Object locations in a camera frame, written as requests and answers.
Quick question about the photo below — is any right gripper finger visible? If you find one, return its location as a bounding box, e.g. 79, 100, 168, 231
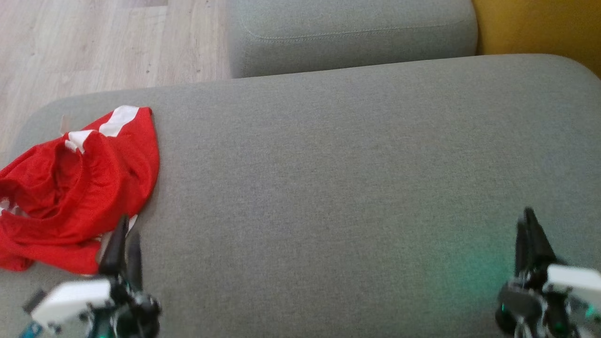
515, 221, 529, 277
525, 207, 557, 277

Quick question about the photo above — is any red shirt with white sleeves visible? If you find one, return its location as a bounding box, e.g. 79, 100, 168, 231
0, 106, 160, 275

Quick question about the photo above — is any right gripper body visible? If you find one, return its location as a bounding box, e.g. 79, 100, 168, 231
495, 264, 601, 338

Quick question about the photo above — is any small grey sofa cushion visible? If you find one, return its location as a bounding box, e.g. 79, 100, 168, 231
227, 0, 478, 78

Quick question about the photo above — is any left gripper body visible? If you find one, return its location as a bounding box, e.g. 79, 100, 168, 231
31, 276, 161, 338

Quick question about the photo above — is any large grey sofa seat cushion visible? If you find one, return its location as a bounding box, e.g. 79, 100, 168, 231
0, 53, 601, 338

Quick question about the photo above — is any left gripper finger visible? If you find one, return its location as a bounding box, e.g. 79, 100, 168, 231
98, 215, 129, 277
127, 233, 143, 288

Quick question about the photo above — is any yellow sofa backrest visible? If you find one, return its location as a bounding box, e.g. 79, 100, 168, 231
472, 0, 601, 78

